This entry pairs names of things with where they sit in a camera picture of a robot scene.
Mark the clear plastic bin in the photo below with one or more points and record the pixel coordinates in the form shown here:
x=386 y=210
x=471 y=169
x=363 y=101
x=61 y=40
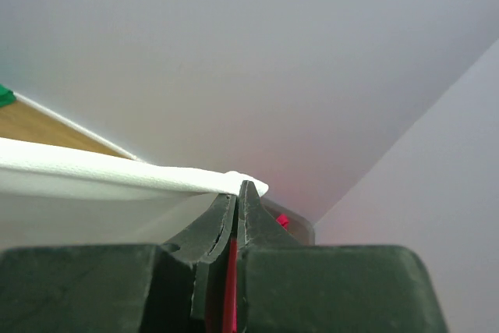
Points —
x=296 y=225

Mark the folded green t shirt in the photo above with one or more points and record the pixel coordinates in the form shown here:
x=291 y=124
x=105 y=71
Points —
x=7 y=97

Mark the white t shirt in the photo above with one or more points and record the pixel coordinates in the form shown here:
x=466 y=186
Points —
x=54 y=195

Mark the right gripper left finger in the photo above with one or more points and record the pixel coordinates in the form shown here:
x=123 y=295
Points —
x=182 y=285

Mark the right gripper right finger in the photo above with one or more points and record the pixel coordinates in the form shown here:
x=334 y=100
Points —
x=285 y=286

